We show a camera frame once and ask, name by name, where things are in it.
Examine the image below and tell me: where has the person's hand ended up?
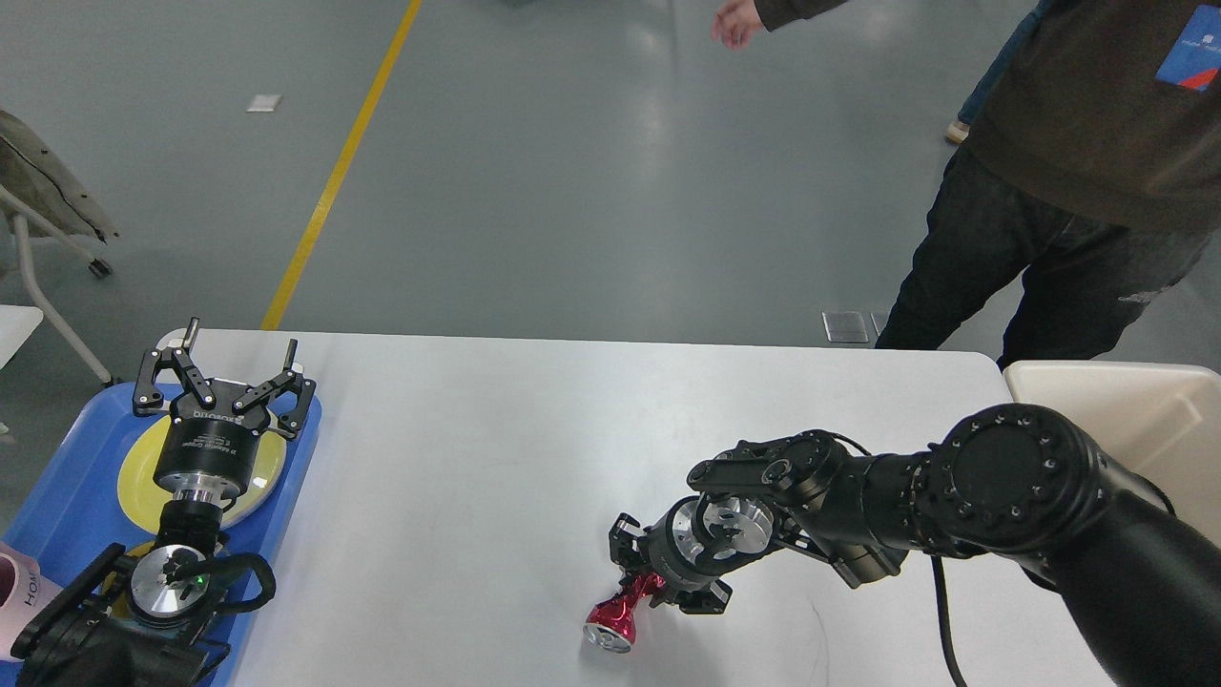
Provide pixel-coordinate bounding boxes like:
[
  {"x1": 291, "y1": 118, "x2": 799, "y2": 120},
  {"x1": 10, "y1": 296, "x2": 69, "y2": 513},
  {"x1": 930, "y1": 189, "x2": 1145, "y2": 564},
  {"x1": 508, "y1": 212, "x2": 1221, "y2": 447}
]
[{"x1": 709, "y1": 0, "x2": 766, "y2": 51}]

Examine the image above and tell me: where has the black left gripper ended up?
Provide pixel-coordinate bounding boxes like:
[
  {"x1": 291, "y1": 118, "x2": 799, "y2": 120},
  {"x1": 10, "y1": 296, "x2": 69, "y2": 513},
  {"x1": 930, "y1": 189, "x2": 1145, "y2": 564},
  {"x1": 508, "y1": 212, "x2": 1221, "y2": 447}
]
[{"x1": 133, "y1": 318, "x2": 317, "y2": 502}]

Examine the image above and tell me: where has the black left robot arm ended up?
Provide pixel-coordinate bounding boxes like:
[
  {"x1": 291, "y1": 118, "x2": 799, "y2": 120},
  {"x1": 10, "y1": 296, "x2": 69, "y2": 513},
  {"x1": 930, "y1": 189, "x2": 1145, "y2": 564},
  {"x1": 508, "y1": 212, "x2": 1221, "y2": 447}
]
[{"x1": 2, "y1": 321, "x2": 321, "y2": 686}]

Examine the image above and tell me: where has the yellow plastic plate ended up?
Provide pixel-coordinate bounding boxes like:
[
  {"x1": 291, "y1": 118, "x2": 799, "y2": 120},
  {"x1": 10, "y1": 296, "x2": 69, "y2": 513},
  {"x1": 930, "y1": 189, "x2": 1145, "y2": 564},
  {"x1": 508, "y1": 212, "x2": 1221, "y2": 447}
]
[{"x1": 117, "y1": 416, "x2": 287, "y2": 495}]

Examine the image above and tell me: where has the crushed red can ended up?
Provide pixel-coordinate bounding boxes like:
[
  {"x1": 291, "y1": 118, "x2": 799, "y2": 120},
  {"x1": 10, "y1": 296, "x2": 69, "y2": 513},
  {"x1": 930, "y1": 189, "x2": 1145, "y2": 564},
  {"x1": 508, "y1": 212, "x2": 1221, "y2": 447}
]
[{"x1": 582, "y1": 570, "x2": 665, "y2": 654}]

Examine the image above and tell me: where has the beige plastic bin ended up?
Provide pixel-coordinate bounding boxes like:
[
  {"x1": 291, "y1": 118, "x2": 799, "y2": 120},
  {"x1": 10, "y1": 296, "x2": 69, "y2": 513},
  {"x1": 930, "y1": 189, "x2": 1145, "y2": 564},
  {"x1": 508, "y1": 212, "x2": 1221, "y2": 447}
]
[{"x1": 1004, "y1": 361, "x2": 1220, "y2": 544}]

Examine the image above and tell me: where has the person in blue jeans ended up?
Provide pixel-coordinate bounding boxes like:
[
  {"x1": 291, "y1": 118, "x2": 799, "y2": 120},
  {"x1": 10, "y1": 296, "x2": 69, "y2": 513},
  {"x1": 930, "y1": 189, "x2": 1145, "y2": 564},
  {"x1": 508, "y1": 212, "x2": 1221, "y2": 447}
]
[{"x1": 943, "y1": 1, "x2": 1053, "y2": 145}]

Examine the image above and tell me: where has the person in black clothes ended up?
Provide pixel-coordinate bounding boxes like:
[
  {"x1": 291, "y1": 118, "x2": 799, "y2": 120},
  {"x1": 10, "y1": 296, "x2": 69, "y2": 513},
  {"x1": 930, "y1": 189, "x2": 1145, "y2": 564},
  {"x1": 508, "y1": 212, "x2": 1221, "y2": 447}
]
[{"x1": 755, "y1": 0, "x2": 1221, "y2": 371}]

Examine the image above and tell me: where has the pink HOME mug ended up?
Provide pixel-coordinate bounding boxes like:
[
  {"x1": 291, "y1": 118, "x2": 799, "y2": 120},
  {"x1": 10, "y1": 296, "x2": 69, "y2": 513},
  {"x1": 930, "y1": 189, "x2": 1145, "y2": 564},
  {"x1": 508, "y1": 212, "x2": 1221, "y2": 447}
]
[{"x1": 1, "y1": 542, "x2": 63, "y2": 663}]

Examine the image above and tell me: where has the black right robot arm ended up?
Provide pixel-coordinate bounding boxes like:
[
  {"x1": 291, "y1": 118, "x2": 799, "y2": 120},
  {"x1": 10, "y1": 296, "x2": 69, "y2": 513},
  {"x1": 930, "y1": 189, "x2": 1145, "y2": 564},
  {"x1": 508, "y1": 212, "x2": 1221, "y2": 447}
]
[{"x1": 584, "y1": 404, "x2": 1220, "y2": 686}]

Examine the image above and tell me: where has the chair with olive jacket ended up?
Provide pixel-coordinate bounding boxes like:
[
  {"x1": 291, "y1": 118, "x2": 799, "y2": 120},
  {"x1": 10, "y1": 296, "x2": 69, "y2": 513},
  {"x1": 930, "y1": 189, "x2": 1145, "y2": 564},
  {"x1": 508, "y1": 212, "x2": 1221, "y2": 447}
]
[{"x1": 1, "y1": 112, "x2": 118, "y2": 387}]

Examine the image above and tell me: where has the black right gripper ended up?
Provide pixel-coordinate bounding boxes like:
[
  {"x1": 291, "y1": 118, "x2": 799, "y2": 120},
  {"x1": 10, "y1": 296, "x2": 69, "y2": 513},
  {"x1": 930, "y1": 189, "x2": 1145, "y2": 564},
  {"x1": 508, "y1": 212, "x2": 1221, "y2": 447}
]
[{"x1": 611, "y1": 495, "x2": 735, "y2": 614}]

